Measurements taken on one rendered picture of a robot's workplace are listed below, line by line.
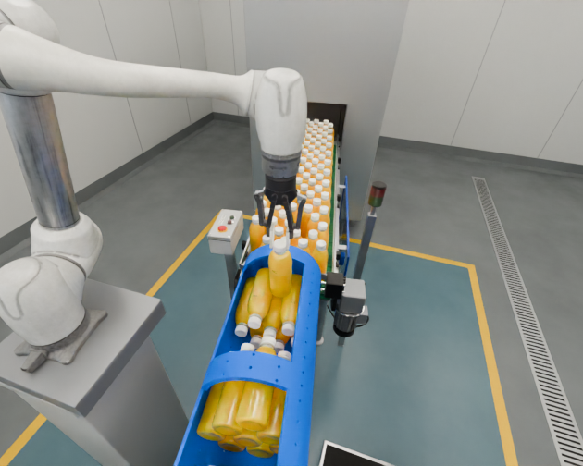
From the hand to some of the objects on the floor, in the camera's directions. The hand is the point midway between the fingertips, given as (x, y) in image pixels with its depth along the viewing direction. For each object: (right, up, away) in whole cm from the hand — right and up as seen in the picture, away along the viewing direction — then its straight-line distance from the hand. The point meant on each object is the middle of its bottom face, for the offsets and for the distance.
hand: (279, 237), depth 85 cm
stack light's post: (+37, -76, +128) cm, 153 cm away
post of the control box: (-29, -80, +119) cm, 146 cm away
